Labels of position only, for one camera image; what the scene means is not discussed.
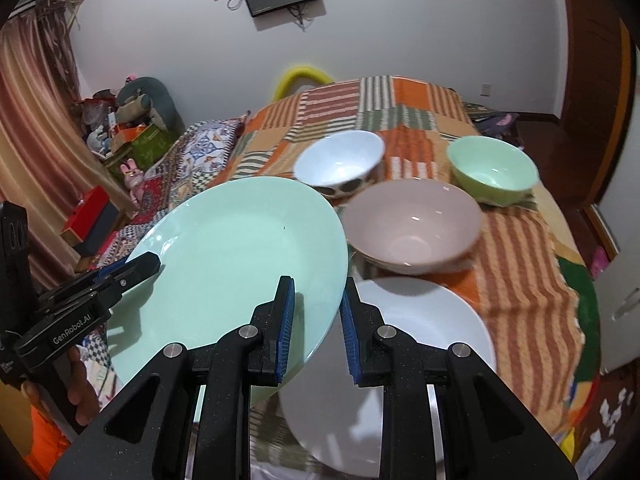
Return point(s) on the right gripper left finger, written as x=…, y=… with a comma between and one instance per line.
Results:
x=186, y=414

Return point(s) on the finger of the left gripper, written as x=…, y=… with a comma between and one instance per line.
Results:
x=125, y=274

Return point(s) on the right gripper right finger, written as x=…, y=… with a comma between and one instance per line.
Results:
x=446, y=413

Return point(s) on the mint green plate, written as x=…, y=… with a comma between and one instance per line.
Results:
x=222, y=252

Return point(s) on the white plate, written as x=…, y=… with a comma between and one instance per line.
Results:
x=365, y=403

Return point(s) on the pink bowl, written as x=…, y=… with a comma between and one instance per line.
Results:
x=412, y=226

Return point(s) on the green bowl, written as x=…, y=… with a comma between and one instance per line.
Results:
x=494, y=172

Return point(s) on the white bowl black spots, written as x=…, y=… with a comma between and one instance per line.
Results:
x=341, y=163

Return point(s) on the orange sleeve forearm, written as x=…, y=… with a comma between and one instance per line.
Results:
x=48, y=441

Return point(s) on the left hand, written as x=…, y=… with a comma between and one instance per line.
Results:
x=80, y=392

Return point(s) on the red box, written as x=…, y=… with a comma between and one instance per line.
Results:
x=90, y=223

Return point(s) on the pink bunny toy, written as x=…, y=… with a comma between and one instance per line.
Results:
x=133, y=180

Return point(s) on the patterned quilt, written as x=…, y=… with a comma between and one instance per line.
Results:
x=188, y=167

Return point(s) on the green box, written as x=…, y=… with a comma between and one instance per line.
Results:
x=146, y=149

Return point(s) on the striped brown curtain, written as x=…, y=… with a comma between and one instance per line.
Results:
x=45, y=164

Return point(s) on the striped patchwork blanket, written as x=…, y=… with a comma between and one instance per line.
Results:
x=526, y=279

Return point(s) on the grey plush toy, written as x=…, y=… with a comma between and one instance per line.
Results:
x=146, y=99

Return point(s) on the white appliance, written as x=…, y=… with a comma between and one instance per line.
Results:
x=617, y=286

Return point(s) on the brown wooden door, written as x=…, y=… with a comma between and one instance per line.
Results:
x=598, y=81

